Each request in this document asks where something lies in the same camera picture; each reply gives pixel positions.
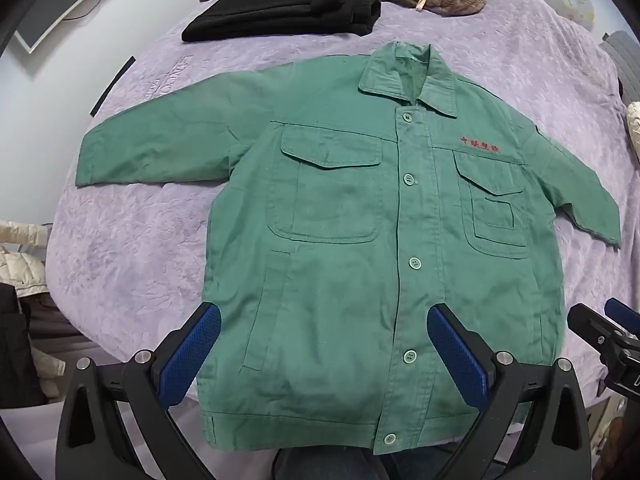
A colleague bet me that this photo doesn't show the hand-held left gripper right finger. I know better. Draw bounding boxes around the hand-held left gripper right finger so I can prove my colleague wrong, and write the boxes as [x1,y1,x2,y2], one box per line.
[426,302,594,480]

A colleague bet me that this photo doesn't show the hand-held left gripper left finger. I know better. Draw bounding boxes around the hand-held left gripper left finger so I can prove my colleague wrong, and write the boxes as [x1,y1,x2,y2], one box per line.
[56,301,223,480]

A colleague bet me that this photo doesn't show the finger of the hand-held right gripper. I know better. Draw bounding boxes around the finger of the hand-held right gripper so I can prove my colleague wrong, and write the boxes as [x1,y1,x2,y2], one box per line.
[604,298,640,335]
[568,302,621,350]

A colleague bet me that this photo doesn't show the green button-up work jacket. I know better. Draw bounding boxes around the green button-up work jacket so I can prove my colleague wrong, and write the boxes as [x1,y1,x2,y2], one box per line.
[75,40,622,457]

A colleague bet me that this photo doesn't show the black folded clothes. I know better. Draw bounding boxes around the black folded clothes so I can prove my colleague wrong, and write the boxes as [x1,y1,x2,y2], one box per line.
[181,0,382,44]

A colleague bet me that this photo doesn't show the purple embossed blanket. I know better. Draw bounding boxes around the purple embossed blanket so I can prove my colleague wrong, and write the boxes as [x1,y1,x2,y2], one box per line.
[42,0,640,411]

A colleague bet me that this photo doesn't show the dark cloth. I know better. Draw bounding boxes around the dark cloth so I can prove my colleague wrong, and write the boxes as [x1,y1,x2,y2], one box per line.
[0,282,48,408]

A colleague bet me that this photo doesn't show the white puffy jacket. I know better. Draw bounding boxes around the white puffy jacket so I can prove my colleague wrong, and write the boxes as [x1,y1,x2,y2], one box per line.
[0,219,67,396]

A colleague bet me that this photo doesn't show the grey pillow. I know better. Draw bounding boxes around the grey pillow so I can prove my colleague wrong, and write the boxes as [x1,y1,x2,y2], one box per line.
[598,30,640,105]

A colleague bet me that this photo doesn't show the black monitor cable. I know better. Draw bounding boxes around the black monitor cable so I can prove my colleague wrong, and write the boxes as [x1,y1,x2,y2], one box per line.
[64,0,104,22]

